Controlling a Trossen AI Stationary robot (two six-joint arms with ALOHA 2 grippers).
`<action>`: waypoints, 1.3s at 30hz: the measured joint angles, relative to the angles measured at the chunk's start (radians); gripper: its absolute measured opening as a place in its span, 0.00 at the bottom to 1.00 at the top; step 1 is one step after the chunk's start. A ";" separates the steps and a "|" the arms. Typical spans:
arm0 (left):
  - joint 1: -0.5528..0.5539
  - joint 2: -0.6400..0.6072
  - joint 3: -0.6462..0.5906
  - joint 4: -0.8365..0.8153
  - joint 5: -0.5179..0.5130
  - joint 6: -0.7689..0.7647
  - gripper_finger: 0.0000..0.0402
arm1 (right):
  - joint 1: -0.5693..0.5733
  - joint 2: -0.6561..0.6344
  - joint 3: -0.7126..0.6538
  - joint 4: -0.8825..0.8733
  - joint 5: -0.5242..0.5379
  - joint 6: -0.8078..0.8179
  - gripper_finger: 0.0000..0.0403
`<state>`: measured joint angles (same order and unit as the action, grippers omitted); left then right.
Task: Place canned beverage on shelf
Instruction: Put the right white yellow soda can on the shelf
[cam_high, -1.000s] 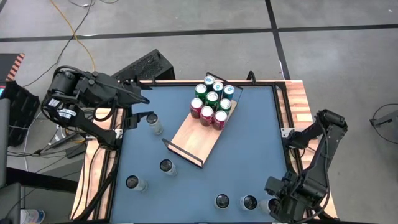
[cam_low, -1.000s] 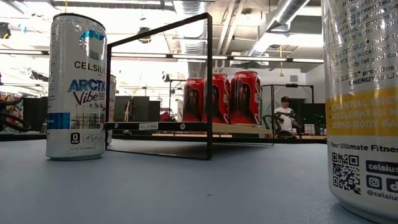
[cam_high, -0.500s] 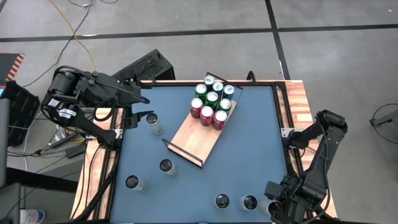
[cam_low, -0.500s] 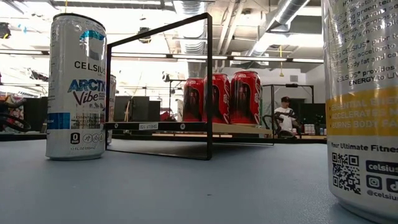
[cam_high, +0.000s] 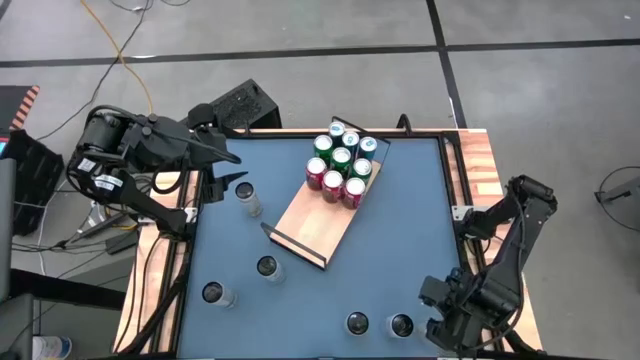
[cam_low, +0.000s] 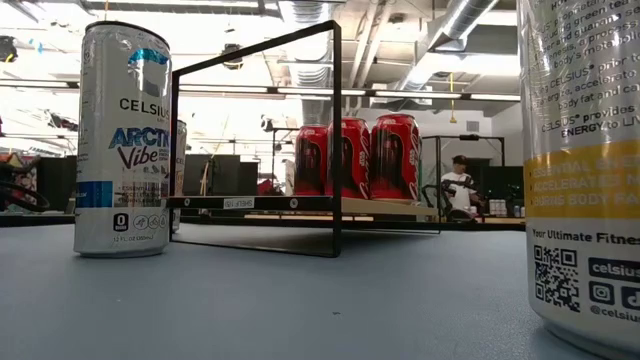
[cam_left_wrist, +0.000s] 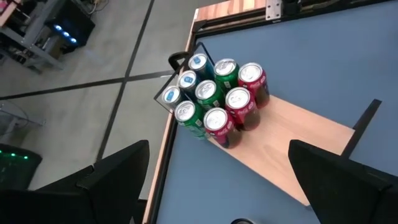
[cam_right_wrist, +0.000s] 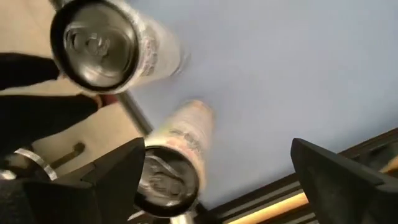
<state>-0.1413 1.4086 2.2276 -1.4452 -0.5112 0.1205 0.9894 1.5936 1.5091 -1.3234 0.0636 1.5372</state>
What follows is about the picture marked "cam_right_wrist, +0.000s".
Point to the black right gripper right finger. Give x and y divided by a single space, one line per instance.
335 193

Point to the black blurred object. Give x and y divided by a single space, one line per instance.
31 121
25 70

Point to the tall white can black lid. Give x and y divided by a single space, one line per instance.
168 183
96 46

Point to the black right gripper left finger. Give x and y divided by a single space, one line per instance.
121 186

